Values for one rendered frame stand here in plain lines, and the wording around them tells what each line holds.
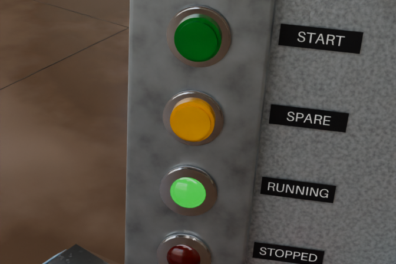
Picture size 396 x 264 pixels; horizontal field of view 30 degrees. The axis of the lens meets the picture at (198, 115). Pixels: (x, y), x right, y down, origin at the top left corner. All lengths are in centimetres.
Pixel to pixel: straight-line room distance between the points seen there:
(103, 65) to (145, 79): 341
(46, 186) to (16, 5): 202
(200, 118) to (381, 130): 11
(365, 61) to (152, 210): 16
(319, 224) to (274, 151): 6
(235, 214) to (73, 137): 273
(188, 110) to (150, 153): 4
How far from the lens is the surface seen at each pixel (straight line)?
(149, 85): 43
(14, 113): 339
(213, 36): 40
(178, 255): 48
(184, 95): 42
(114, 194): 281
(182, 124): 43
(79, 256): 120
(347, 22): 42
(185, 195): 45
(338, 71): 43
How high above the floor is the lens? 158
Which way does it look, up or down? 28 degrees down
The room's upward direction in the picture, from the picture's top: 4 degrees clockwise
